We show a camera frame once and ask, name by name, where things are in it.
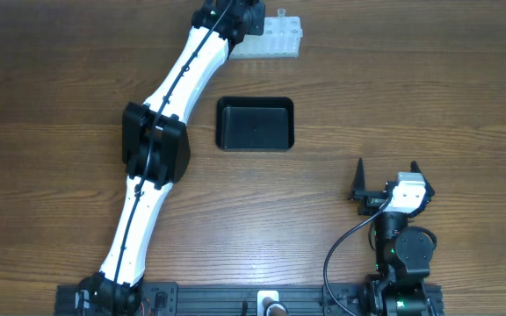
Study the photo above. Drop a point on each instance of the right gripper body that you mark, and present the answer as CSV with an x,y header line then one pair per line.
x,y
369,199

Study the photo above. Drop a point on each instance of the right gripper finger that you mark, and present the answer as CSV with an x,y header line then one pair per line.
x,y
428,188
359,177

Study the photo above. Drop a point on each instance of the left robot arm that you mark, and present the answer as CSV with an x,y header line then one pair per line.
x,y
187,79

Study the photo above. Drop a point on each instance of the black tray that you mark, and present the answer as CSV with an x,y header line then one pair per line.
x,y
255,127

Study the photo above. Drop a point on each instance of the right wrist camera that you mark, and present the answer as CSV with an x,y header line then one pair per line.
x,y
406,193

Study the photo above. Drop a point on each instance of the mounting rail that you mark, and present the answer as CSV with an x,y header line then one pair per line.
x,y
218,300

